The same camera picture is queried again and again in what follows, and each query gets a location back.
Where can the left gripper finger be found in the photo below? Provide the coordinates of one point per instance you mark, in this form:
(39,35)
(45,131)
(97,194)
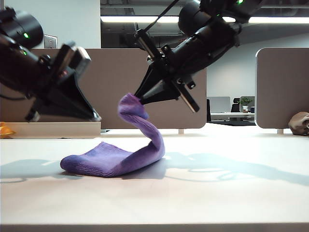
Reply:
(70,94)
(53,108)

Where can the purple microfiber cloth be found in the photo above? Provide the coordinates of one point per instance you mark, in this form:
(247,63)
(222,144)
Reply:
(101,162)

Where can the orange object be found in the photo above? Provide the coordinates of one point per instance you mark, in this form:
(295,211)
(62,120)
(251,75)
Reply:
(6,130)

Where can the green potted plant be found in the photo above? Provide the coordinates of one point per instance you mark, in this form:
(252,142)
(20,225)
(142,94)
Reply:
(245,102)

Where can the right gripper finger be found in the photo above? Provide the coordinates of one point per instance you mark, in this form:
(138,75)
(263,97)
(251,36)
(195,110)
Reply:
(152,81)
(164,94)

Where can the grey background partition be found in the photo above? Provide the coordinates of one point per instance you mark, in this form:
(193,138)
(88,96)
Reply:
(219,105)

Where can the long ceiling light strip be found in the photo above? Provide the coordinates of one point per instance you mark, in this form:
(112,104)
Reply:
(125,19)

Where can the crumpled brown bag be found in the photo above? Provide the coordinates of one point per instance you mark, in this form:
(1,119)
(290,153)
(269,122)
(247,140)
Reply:
(298,123)

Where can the brown desk divider panel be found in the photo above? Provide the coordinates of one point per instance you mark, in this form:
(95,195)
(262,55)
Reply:
(282,89)
(113,72)

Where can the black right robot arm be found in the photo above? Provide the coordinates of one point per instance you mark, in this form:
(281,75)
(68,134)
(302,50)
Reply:
(210,41)

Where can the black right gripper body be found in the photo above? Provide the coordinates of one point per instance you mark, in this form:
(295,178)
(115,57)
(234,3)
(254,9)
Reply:
(173,70)

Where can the dark blue cup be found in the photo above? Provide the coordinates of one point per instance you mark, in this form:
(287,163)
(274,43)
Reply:
(252,110)

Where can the silver ventilation duct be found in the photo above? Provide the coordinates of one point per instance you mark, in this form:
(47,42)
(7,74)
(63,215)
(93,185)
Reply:
(169,29)

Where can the white background desk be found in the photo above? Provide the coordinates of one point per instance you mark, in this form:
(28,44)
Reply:
(229,115)

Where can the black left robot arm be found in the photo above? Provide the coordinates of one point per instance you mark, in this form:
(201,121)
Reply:
(14,65)

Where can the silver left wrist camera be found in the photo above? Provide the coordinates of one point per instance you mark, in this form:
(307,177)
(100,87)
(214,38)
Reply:
(80,64)

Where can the metal wall switch plate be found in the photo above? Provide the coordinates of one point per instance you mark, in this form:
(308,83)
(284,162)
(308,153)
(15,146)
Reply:
(51,41)

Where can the white divider foot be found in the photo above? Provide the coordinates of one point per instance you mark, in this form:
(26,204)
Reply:
(181,132)
(280,132)

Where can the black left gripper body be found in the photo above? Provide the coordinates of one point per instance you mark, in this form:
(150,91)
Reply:
(51,82)

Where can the black office chair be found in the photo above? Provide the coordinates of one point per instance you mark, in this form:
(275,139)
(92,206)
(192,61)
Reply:
(208,113)
(235,107)

